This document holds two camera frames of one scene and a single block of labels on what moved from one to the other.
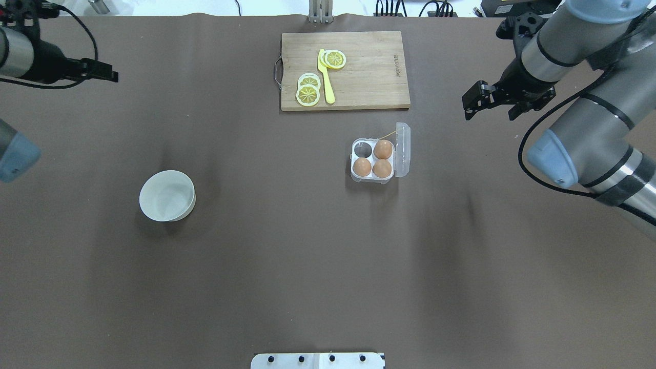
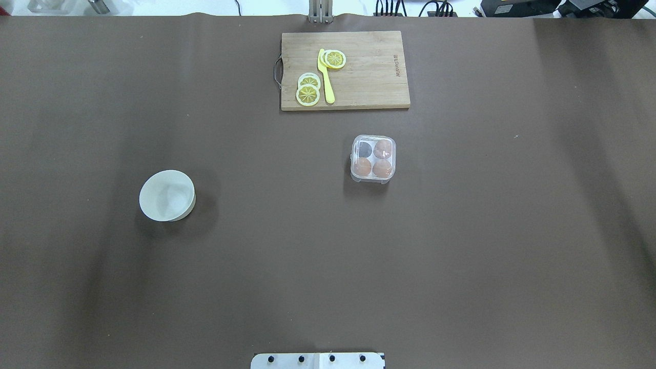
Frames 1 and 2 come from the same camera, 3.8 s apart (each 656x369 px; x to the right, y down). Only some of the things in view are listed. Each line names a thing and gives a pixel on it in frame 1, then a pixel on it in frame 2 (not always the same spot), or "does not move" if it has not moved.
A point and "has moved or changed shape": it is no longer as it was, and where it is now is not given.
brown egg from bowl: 362,167 does not move
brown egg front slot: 382,168 does not move
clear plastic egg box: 377,160 has moved or changed shape
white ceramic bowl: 168,196 does not move
